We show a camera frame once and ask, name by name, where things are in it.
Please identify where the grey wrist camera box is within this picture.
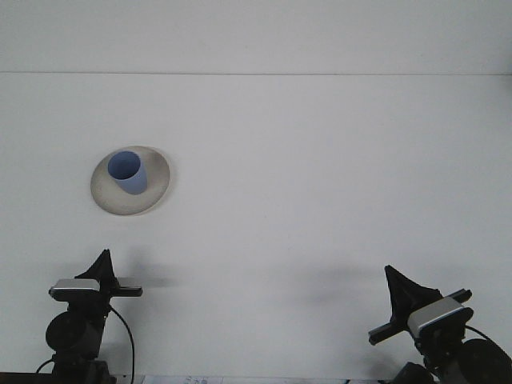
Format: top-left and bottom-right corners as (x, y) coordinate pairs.
(406, 298), (474, 337)
(49, 278), (102, 302)

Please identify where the pale round plate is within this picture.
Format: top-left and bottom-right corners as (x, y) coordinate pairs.
(90, 145), (172, 218)

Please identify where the pale blue cup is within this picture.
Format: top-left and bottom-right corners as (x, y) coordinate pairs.
(106, 150), (149, 197)

